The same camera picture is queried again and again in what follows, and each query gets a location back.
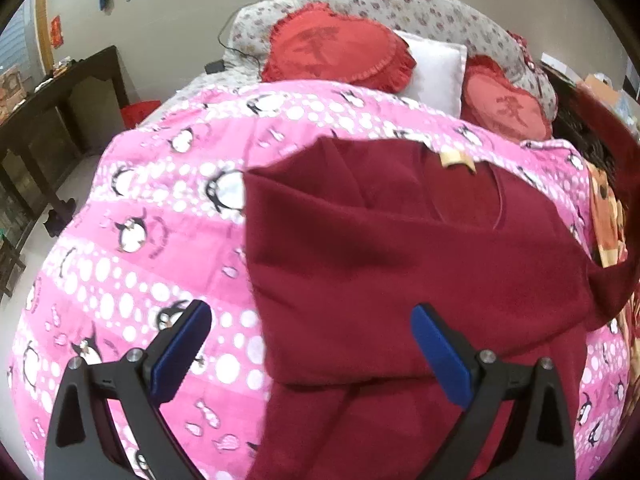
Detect dark carved wooden cabinet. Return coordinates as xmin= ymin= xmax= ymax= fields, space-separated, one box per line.
xmin=542 ymin=65 xmax=640 ymax=186

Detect dark red sweater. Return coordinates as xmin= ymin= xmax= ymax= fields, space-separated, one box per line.
xmin=244 ymin=85 xmax=640 ymax=480

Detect pink penguin print blanket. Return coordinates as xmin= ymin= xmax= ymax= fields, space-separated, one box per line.
xmin=7 ymin=80 xmax=631 ymax=480

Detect floral padded headboard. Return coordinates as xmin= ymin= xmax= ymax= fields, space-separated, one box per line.
xmin=222 ymin=0 xmax=558 ymax=126

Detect dark wooden console table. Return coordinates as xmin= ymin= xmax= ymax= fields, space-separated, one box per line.
xmin=0 ymin=45 xmax=128 ymax=301

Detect orange printed blanket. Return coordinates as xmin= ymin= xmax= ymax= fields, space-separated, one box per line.
xmin=585 ymin=160 xmax=640 ymax=331

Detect black cable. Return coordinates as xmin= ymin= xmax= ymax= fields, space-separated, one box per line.
xmin=216 ymin=0 xmax=296 ymax=68

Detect printed cardboard box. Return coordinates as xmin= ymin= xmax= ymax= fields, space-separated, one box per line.
xmin=0 ymin=67 xmax=26 ymax=111

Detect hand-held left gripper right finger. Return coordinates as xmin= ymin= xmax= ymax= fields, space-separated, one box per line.
xmin=410 ymin=303 xmax=578 ymax=480

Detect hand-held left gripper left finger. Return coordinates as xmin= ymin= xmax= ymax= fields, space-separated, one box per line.
xmin=44 ymin=300 xmax=213 ymax=480

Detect window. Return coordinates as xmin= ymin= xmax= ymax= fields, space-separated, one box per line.
xmin=0 ymin=7 xmax=41 ymax=41

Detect red heart-shaped pillow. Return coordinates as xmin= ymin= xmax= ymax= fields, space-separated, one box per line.
xmin=460 ymin=55 xmax=553 ymax=142
xmin=261 ymin=2 xmax=417 ymax=93

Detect white pillow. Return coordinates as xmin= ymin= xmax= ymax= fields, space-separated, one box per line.
xmin=392 ymin=30 xmax=468 ymax=118

